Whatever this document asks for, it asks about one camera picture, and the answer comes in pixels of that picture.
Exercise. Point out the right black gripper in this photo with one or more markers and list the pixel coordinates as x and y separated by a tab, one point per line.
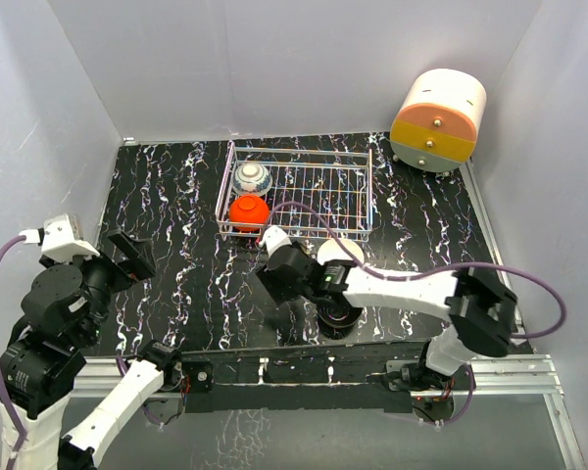
274	285

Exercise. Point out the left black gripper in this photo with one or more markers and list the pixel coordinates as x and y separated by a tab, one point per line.
142	265

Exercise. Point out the orange bowl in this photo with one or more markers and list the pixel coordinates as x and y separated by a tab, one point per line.
248	213

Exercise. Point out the blue floral white bowl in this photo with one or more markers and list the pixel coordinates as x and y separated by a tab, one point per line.
251	179

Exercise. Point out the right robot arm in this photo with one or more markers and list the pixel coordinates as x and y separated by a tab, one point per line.
479	309

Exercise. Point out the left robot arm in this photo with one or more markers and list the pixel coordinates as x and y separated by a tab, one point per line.
62	314

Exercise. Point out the black glossy bowl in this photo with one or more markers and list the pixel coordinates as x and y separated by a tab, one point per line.
338	316

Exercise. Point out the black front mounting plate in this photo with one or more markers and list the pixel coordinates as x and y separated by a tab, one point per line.
315	382

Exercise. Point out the pastel round drawer cabinet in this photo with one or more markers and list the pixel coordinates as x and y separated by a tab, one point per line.
437	126

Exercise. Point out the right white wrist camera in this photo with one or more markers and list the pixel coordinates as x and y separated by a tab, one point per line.
273	239

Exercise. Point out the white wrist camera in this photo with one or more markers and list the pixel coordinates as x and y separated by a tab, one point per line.
60	239
273	239

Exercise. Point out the white wire dish rack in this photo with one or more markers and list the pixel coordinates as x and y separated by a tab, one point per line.
336	184

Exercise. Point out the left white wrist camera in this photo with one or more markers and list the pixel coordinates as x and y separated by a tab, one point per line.
60	239

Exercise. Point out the aluminium frame rail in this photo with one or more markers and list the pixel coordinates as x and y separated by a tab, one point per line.
512	375

